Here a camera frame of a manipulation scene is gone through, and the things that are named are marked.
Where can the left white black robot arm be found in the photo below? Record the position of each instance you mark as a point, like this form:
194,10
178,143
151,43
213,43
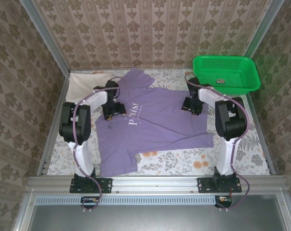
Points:
75,125

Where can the long aluminium mounting rail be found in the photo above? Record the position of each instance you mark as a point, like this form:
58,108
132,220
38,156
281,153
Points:
155,184

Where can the white folded t-shirt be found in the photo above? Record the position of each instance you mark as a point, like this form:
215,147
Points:
80,84

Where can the grey metal sheet panel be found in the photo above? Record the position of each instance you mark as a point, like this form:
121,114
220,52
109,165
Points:
155,219

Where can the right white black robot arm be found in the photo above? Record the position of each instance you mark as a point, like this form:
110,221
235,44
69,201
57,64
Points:
229,125

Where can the aluminium frame post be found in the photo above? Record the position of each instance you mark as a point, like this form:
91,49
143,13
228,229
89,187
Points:
259,36
49,41

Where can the aluminium table side rail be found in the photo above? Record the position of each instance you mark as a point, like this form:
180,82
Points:
263,144
49,149

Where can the green plastic basket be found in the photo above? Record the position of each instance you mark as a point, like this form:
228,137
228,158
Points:
242,89

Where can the purple printed t-shirt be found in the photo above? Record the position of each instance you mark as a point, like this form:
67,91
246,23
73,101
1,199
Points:
160,120

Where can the small label in basket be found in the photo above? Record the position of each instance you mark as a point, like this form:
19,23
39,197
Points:
220,81

